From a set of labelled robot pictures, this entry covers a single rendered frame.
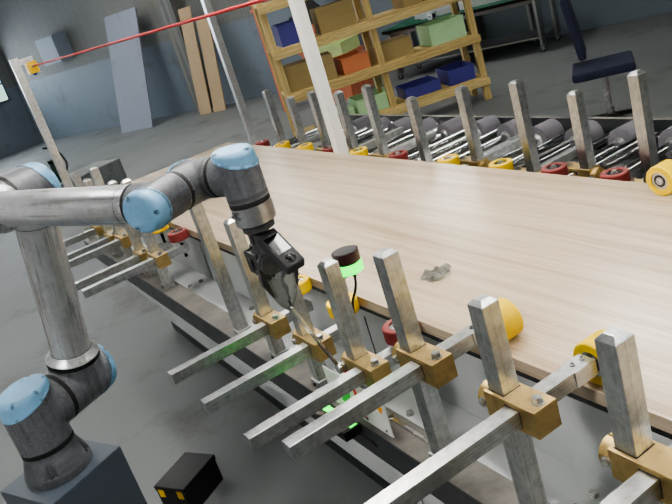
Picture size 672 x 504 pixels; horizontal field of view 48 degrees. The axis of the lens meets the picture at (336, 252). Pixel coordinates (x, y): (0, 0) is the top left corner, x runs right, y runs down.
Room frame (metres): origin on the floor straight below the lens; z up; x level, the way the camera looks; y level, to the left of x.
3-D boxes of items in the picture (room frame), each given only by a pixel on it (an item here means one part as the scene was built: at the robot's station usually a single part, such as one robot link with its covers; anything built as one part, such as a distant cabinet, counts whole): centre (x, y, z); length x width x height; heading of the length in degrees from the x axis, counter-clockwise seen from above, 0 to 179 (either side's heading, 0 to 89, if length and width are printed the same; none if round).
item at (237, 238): (1.95, 0.24, 0.90); 0.03 x 0.03 x 0.48; 26
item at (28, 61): (4.04, 1.21, 1.20); 0.11 x 0.09 x 1.00; 116
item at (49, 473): (1.89, 0.94, 0.65); 0.19 x 0.19 x 0.10
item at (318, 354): (1.70, 0.12, 0.83); 0.13 x 0.06 x 0.05; 26
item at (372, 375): (1.48, 0.01, 0.85); 0.13 x 0.06 x 0.05; 26
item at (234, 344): (1.87, 0.31, 0.82); 0.43 x 0.03 x 0.04; 116
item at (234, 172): (1.56, 0.14, 1.32); 0.10 x 0.09 x 0.12; 55
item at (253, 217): (1.56, 0.14, 1.24); 0.10 x 0.09 x 0.05; 116
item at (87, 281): (2.99, 0.86, 0.80); 0.43 x 0.03 x 0.04; 116
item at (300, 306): (1.72, 0.13, 0.89); 0.03 x 0.03 x 0.48; 26
